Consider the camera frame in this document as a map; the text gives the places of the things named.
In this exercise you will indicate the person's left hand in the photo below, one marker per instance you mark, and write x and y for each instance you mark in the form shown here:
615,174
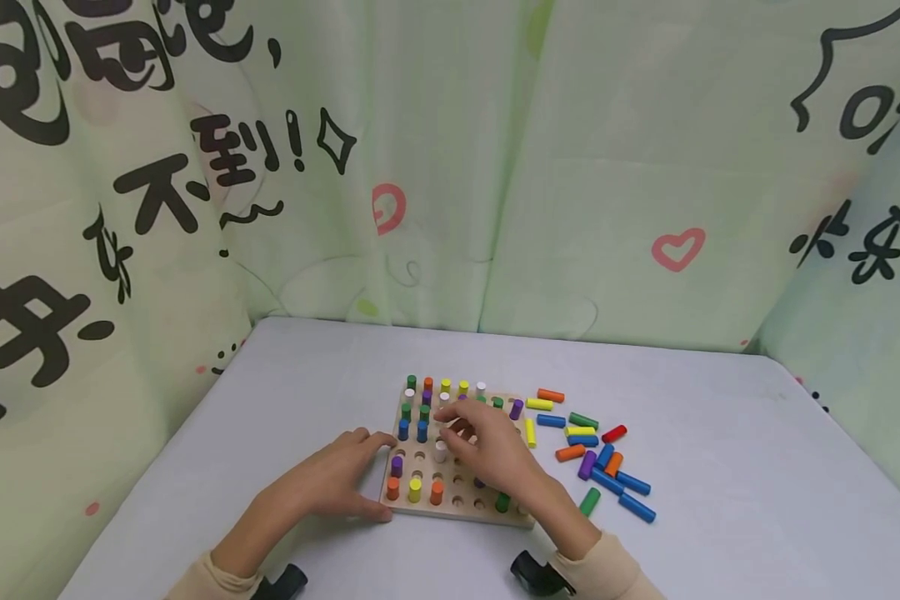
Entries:
322,483

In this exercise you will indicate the pile of loose coloured pegs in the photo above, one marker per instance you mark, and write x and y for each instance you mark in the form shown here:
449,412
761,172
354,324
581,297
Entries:
636,507

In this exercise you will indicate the person's left fingers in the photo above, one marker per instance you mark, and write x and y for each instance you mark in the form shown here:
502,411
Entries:
356,433

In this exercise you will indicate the black wrist band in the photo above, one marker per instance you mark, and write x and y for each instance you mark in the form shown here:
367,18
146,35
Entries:
536,575
285,583

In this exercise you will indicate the person's right forearm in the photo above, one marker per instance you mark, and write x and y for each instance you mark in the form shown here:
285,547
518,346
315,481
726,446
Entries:
607,575

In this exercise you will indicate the wooden peg board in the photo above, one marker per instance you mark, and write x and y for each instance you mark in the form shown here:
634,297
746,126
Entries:
456,503

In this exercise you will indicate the person's left thumb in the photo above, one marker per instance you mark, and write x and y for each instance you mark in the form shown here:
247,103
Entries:
375,510

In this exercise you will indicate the white wooden peg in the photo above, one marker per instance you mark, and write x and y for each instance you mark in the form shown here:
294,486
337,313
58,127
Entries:
440,452

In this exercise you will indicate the person's right hand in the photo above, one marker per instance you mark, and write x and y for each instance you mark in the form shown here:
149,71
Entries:
502,458

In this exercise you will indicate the person's left forearm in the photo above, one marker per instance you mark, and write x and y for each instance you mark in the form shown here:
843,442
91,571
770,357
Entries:
229,562

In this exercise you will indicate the set of standing coloured pegs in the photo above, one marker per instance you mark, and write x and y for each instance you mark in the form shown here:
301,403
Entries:
415,490

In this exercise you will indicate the person's right fingers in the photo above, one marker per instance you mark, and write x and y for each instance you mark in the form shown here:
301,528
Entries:
469,421

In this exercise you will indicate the person's left index finger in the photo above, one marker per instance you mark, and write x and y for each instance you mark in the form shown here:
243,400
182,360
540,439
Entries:
379,442

